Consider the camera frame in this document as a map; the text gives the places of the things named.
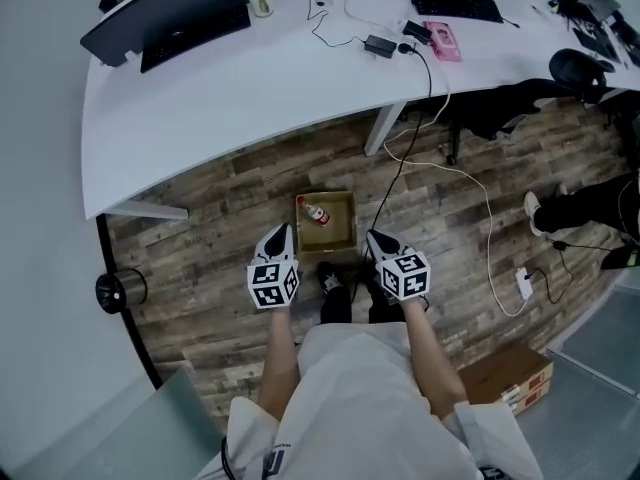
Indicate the clear bottle with red cap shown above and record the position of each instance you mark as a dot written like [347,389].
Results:
[316,213]

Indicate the person's black trousers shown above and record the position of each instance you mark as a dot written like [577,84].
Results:
[334,308]

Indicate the flat brown cardboard cartons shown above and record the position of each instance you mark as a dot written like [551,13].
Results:
[500,373]

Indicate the white power strip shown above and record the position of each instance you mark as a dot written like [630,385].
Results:
[523,283]

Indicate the pink wipes packet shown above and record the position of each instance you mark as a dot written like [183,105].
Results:
[442,40]

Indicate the person's left black shoe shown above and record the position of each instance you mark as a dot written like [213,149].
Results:
[329,278]

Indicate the black power adapter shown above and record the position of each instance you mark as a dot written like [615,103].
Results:
[417,31]
[380,45]

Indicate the metal trash can black liner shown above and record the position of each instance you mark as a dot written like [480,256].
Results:
[125,288]

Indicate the white office table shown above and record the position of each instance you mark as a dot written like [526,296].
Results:
[225,93]

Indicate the black office chair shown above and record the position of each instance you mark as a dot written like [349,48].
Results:
[500,103]

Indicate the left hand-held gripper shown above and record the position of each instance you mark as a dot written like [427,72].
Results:
[270,280]

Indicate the black computer monitor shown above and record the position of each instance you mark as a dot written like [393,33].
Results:
[130,38]

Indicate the black keyboard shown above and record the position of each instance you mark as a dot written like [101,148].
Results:
[200,35]
[450,3]

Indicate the person's left forearm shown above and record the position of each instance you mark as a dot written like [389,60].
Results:
[277,358]

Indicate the person's right forearm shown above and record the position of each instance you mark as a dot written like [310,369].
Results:
[430,358]

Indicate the person's white shirt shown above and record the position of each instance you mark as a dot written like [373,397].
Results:
[360,408]

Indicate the brown cardboard box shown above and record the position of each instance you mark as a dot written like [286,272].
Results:
[330,233]

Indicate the black equipment case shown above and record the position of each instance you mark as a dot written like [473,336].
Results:
[599,2]

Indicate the frosted glass panel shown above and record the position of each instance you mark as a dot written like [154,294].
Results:
[150,433]
[590,418]

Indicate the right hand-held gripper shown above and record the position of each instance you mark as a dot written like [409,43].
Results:
[405,278]

